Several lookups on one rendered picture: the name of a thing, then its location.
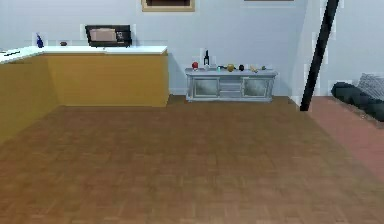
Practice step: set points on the yellow kitchen counter white top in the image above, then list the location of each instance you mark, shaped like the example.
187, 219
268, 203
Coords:
106, 78

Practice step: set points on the grey sideboard cabinet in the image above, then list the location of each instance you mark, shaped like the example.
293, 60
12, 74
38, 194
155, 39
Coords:
230, 85

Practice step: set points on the red apple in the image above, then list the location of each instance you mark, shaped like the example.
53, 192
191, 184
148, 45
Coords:
195, 65

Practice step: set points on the small white cup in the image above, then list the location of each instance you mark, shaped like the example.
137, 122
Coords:
207, 67

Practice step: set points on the dark wine bottle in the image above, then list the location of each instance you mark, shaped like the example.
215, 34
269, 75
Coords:
206, 59

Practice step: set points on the yellow round fruit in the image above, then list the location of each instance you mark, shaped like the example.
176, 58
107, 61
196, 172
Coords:
230, 68

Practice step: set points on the small black round object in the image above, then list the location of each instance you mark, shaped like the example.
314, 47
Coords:
241, 67

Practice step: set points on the tan elongated food item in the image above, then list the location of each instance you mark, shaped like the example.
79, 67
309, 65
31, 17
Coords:
254, 69

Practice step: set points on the black microwave oven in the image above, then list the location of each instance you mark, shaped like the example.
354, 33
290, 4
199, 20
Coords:
108, 35

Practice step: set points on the small dark brown bowl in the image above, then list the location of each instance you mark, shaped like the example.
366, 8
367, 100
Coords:
63, 43

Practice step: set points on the dark blue sofa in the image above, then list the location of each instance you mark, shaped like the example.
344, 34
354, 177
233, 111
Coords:
359, 97

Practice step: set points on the blue bottle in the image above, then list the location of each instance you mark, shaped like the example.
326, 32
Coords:
39, 41

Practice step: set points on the grey patterned pillow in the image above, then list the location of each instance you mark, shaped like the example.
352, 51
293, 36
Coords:
371, 85

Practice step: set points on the black utensil on counter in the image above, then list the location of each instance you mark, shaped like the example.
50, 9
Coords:
7, 53

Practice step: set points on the wood framed wall picture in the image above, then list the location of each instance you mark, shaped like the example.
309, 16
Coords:
168, 4

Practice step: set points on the black door frame post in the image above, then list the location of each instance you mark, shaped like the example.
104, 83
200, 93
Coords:
319, 53

